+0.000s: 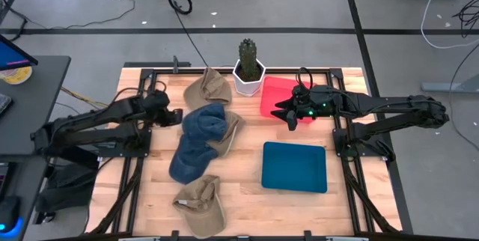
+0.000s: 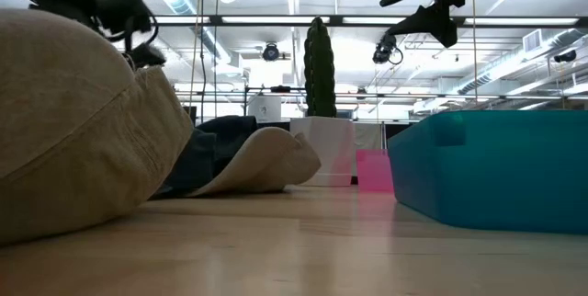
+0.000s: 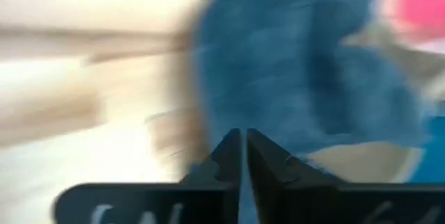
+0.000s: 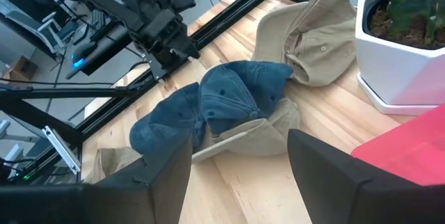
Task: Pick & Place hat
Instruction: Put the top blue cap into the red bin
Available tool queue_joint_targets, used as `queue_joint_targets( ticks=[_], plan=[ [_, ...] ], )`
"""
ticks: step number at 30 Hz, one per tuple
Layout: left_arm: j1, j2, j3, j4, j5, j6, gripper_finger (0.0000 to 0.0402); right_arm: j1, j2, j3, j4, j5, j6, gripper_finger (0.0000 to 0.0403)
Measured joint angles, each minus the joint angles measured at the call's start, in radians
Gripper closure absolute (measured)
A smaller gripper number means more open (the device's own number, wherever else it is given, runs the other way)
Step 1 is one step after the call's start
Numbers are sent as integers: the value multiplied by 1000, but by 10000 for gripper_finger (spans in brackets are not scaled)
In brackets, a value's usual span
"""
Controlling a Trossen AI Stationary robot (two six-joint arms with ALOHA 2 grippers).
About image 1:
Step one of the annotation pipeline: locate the red plastic tray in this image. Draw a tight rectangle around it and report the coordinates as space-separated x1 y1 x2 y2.
259 76 319 124

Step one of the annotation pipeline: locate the teal plastic tray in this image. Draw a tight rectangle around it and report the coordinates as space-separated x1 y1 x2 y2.
260 141 329 194

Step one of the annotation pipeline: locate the green cactus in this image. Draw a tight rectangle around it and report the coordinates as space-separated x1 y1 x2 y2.
238 37 260 81

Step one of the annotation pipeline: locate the grey table leg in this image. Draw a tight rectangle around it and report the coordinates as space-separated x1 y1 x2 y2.
421 73 479 94

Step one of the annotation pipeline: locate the black desk foot bar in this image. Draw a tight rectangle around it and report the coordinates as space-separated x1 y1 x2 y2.
46 145 100 169

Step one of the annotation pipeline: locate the curved black floor cable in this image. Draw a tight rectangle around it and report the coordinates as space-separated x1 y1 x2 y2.
448 42 479 152

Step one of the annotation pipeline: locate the thin black floor cable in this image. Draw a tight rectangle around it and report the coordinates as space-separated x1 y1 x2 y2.
0 0 136 42

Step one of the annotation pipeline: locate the black coiled cable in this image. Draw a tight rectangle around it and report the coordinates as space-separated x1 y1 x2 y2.
166 0 194 16

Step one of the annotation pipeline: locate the computer monitor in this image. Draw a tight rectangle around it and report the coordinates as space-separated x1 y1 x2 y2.
0 33 39 72

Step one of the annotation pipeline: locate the dark keyboard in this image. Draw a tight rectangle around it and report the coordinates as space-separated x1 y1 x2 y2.
0 94 13 118

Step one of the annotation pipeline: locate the black flat bar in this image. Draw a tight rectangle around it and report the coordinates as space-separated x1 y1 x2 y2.
123 61 192 69

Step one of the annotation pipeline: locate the long black floor cable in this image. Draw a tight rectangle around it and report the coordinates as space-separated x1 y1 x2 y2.
159 0 210 67

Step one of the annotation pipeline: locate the black metal table frame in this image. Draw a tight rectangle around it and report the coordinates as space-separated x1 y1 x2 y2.
88 67 401 237

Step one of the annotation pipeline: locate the black bag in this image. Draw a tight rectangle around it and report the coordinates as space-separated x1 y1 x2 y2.
35 158 100 225

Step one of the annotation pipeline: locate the white floor cable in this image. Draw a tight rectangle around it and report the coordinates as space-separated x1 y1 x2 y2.
421 0 479 50

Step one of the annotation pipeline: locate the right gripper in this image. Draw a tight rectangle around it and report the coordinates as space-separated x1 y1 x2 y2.
269 83 338 132

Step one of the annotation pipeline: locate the yellow round disc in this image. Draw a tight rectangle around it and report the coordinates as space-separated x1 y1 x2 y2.
0 66 34 85

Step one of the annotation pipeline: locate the black cable bundle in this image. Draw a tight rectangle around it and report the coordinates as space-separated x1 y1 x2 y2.
451 0 479 39

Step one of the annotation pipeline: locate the yellow cable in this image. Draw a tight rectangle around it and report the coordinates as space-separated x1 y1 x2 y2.
59 85 109 109

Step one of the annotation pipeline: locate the black desk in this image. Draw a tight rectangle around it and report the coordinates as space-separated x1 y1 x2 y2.
0 55 72 241

